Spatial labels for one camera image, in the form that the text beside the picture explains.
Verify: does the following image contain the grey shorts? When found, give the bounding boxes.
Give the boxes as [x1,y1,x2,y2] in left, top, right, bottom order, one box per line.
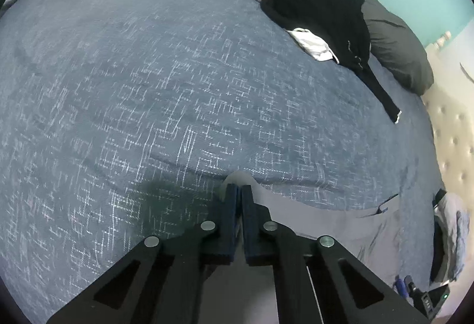
[200,171,411,324]

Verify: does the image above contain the cream tufted headboard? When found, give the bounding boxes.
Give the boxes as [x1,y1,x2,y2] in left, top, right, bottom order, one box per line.
[420,30,474,199]

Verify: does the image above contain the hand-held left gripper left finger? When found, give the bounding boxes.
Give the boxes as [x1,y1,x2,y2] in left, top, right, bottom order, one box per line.
[46,183,239,324]

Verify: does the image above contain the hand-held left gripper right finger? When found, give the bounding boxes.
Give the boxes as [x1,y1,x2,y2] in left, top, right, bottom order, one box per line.
[241,184,430,324]

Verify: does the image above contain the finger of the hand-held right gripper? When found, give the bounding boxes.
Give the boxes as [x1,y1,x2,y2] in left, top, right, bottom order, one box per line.
[405,275,419,297]
[394,278,409,299]

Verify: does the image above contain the white garment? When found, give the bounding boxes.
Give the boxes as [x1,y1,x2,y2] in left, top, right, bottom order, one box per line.
[287,27,340,63]

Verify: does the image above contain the blue plaid folded shorts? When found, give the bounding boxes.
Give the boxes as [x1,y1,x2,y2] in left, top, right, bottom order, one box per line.
[454,211,471,273]

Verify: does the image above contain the black long-sleeve garment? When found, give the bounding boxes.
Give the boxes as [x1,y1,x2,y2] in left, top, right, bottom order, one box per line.
[259,0,402,125]

